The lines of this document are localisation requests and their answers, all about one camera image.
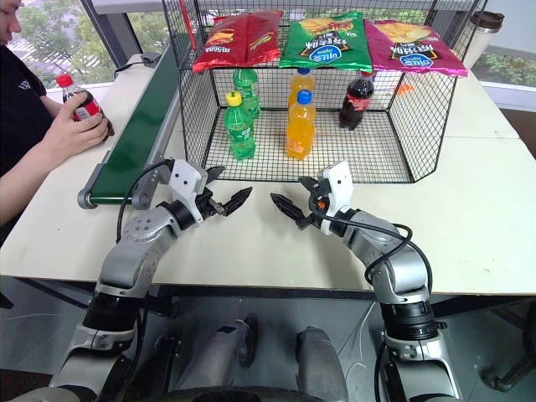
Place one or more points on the grey left robot leg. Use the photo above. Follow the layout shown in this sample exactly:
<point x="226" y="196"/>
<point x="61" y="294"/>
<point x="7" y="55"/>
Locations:
<point x="222" y="356"/>

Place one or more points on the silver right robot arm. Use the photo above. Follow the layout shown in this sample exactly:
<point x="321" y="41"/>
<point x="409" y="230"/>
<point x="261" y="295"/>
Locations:
<point x="402" y="268"/>

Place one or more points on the cola bottle red cap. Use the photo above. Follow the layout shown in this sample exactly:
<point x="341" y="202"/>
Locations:
<point x="79" y="101"/>
<point x="354" y="104"/>

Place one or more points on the person's right forearm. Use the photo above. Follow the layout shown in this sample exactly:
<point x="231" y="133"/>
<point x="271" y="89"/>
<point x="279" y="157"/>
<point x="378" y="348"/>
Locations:
<point x="25" y="167"/>

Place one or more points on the green chips bag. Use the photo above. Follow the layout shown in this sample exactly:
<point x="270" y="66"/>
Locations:
<point x="326" y="46"/>

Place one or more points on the white tumbler brown lid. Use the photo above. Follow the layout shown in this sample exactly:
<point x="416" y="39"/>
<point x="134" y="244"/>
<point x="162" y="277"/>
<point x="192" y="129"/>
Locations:
<point x="481" y="42"/>

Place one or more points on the orange soda bottle blue cap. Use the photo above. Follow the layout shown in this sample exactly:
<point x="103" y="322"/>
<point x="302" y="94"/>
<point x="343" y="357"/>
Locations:
<point x="301" y="84"/>
<point x="300" y="134"/>

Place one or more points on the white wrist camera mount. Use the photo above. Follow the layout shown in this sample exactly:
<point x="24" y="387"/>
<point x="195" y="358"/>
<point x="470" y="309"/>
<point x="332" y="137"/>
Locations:
<point x="340" y="184"/>
<point x="184" y="180"/>

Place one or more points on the green soda bottle yellow cap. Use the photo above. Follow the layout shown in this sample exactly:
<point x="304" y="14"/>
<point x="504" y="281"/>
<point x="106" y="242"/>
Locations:
<point x="239" y="134"/>

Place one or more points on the person in black shirt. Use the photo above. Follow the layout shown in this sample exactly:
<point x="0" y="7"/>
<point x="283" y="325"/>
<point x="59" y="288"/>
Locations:
<point x="17" y="104"/>

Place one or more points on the red rod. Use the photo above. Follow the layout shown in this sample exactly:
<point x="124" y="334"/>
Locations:
<point x="189" y="25"/>

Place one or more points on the red chips bag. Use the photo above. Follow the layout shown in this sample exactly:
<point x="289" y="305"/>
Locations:
<point x="234" y="42"/>

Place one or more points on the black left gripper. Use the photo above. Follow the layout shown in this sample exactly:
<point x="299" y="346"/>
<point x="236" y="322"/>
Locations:
<point x="208" y="205"/>

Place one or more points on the green conveyor belt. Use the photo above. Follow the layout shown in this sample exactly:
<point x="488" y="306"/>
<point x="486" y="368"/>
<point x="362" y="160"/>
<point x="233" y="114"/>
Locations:
<point x="138" y="125"/>

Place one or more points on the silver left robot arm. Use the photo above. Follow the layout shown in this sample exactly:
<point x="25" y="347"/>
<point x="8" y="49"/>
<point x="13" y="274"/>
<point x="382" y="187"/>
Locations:
<point x="125" y="255"/>

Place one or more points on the grey robot leg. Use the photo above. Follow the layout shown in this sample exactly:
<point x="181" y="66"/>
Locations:
<point x="319" y="364"/>
<point x="222" y="356"/>

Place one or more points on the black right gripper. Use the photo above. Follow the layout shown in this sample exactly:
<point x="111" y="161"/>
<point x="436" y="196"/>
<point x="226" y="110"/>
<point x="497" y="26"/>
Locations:
<point x="318" y="199"/>

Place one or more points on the black rounded robot torso edge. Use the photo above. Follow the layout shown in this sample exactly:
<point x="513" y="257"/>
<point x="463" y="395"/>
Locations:
<point x="251" y="395"/>

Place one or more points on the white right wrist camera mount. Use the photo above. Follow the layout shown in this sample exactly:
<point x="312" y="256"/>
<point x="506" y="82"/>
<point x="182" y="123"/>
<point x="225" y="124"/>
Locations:
<point x="340" y="184"/>

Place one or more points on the grey power adapter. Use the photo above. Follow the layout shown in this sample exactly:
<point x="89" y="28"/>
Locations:
<point x="150" y="58"/>

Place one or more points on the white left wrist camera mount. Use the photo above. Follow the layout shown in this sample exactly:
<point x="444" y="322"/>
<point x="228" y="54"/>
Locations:
<point x="184" y="180"/>

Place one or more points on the pink chips bag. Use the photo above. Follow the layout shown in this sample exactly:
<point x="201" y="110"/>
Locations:
<point x="410" y="46"/>

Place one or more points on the small orange object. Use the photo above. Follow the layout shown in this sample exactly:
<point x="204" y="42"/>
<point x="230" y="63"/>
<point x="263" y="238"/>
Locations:
<point x="404" y="89"/>

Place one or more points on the black chair base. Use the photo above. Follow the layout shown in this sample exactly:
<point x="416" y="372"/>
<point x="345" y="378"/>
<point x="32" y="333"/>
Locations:
<point x="506" y="368"/>

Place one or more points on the person's right hand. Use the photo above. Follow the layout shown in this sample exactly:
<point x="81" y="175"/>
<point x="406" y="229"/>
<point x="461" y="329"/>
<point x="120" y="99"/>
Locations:
<point x="75" y="134"/>

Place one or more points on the grey right robot leg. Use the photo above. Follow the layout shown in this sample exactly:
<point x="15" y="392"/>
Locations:
<point x="319" y="364"/>

